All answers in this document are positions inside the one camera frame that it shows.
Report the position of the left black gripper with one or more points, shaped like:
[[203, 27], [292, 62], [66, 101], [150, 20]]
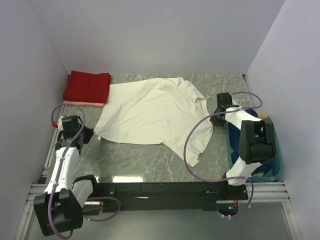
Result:
[[86, 135]]

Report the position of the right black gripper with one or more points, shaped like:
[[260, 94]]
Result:
[[216, 120]]

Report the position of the white t shirt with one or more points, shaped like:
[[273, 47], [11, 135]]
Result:
[[157, 111]]

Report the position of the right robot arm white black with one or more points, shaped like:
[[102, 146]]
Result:
[[233, 183]]

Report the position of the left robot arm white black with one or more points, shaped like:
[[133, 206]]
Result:
[[61, 204]]

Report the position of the folded pink t shirt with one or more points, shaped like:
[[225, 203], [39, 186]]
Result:
[[87, 104]]

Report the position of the blue t shirt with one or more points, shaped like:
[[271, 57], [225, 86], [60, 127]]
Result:
[[233, 140]]

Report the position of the folded red t shirt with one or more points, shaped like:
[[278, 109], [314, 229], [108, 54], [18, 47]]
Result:
[[87, 87]]

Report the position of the beige t shirt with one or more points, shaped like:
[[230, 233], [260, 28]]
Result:
[[262, 115]]

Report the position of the teal plastic basket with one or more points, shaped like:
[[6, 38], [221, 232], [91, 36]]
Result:
[[272, 175]]

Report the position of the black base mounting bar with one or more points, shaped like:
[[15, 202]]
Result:
[[152, 196]]

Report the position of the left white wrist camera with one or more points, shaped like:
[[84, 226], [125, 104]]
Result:
[[56, 122]]

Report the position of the aluminium frame rail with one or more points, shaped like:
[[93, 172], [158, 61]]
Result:
[[264, 192]]

